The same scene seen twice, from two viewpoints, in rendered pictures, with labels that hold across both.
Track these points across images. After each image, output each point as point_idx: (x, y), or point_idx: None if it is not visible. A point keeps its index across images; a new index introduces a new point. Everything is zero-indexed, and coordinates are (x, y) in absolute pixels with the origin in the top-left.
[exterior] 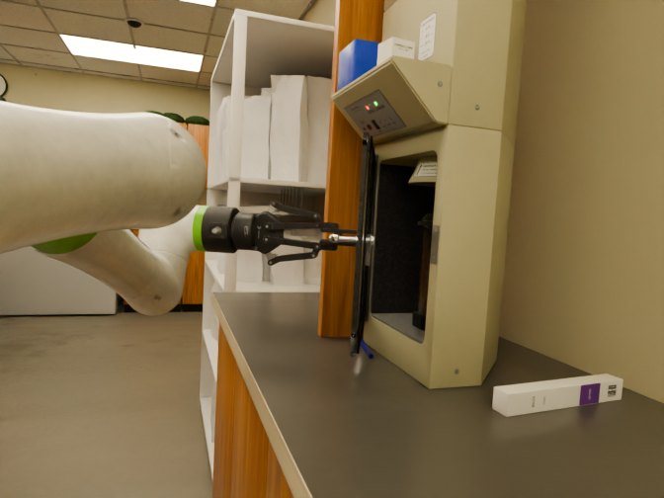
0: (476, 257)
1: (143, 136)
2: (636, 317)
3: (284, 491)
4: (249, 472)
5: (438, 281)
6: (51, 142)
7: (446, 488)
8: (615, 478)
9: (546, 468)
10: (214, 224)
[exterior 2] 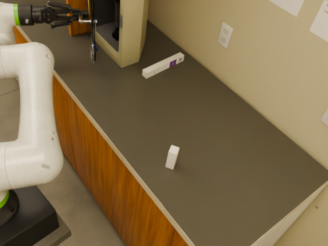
0: (136, 22)
1: (47, 71)
2: (193, 28)
3: (79, 110)
4: (54, 93)
5: (123, 34)
6: (51, 104)
7: (129, 112)
8: (171, 99)
9: (154, 100)
10: (25, 18)
